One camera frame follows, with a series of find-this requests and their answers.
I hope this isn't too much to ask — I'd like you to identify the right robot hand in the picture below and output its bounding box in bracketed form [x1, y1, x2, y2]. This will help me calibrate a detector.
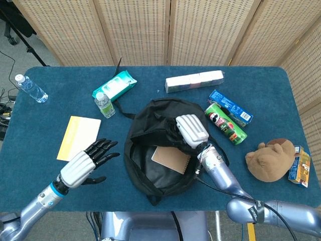
[170, 114, 210, 149]

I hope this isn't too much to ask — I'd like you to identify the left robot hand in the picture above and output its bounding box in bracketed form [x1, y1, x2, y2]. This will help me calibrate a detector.
[60, 138, 120, 189]

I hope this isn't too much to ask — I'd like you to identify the brown kraft spiral notebook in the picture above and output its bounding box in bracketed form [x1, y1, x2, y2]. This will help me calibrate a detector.
[151, 145, 192, 175]

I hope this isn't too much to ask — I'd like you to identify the black fabric backpack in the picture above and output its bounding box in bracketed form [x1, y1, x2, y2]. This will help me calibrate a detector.
[115, 97, 230, 206]

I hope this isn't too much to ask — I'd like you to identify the white and yellow notepad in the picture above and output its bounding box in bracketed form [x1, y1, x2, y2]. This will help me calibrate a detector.
[56, 115, 102, 162]

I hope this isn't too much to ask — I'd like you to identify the green Pringles can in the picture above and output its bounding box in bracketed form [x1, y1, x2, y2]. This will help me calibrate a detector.
[204, 102, 248, 146]

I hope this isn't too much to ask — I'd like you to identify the blue cookie box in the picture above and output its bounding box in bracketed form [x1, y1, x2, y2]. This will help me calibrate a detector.
[209, 89, 254, 128]

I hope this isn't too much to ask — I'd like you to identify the multipack of pocket tissues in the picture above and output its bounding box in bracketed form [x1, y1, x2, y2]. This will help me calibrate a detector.
[165, 70, 225, 94]

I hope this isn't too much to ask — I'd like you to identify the green label drink bottle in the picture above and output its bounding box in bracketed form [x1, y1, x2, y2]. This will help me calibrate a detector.
[94, 91, 116, 119]

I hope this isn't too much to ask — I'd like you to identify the brown plush toy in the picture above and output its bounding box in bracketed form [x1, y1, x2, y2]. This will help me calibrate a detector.
[245, 138, 296, 183]

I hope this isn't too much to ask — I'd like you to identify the blue table cloth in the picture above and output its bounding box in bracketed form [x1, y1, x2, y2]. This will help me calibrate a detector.
[0, 65, 321, 213]

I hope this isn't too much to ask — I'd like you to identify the teal wet wipes pack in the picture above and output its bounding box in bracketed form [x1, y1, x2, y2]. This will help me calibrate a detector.
[91, 70, 138, 103]

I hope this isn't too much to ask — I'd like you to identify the clear water bottle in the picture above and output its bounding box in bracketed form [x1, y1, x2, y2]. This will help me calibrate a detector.
[14, 74, 49, 104]

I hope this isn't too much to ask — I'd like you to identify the blue-grey robot torso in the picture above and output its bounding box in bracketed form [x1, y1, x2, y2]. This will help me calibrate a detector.
[100, 210, 210, 241]

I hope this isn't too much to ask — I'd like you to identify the orange snack box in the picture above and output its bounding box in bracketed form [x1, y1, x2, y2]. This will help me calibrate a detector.
[287, 145, 311, 188]

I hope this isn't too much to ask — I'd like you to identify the black tripod stand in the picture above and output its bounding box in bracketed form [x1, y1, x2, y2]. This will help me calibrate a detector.
[0, 10, 51, 67]

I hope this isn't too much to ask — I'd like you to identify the black office chair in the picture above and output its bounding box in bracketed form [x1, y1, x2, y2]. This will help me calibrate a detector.
[0, 0, 37, 46]

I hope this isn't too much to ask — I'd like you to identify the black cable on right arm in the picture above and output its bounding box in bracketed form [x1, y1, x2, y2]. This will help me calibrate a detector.
[195, 173, 298, 241]

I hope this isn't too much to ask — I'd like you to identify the floor cables bundle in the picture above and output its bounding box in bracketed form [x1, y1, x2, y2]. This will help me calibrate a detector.
[0, 87, 18, 141]

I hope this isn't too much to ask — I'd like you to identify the black strap on right arm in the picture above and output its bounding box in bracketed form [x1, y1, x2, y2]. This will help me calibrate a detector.
[247, 199, 265, 224]

